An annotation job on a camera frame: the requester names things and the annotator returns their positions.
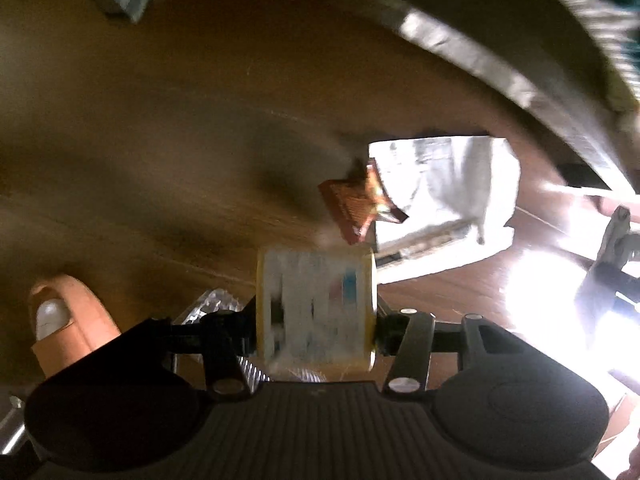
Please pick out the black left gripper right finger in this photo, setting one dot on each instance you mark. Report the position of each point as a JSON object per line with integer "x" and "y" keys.
{"x": 408, "y": 338}

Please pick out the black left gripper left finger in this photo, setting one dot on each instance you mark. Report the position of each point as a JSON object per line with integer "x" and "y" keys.
{"x": 204, "y": 364}

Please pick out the clear plastic cup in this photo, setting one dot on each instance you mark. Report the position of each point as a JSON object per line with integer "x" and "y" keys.
{"x": 223, "y": 314}

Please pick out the white yellow carton box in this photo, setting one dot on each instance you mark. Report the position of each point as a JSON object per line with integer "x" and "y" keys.
{"x": 316, "y": 309}

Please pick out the brown snack wrapper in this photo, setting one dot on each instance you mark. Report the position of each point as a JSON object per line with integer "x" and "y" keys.
{"x": 358, "y": 200}

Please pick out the orange slipper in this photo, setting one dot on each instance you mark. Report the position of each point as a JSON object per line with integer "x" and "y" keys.
{"x": 69, "y": 322}

